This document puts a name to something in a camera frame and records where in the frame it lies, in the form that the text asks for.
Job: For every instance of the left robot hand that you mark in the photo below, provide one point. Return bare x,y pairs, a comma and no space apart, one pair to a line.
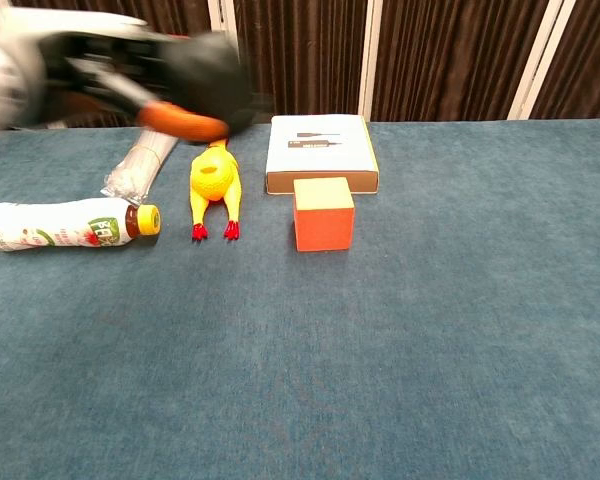
95,55

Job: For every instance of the black faceted dome object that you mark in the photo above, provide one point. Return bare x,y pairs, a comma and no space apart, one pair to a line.
205,75

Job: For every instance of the black round lid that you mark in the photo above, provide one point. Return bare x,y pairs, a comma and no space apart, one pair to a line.
242,117

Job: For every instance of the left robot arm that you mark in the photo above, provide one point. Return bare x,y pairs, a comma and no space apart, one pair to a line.
0,85

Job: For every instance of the clear bag of plastic straws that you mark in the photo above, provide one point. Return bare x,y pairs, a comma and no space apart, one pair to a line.
135,170

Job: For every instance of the yellow rubber chicken toy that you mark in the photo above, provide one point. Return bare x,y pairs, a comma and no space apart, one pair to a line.
212,180

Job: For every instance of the white bottle with yellow cap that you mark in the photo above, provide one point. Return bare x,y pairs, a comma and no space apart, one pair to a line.
55,225

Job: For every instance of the white flat cardboard box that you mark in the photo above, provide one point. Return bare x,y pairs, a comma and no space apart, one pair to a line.
320,150

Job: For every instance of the orange and yellow cube block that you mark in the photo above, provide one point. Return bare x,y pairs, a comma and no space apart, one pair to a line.
325,225

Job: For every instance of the dark brown pleated curtain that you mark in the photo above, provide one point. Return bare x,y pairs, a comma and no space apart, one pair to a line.
430,50

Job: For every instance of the blue felt table cover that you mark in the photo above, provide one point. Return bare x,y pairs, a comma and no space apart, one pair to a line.
430,325

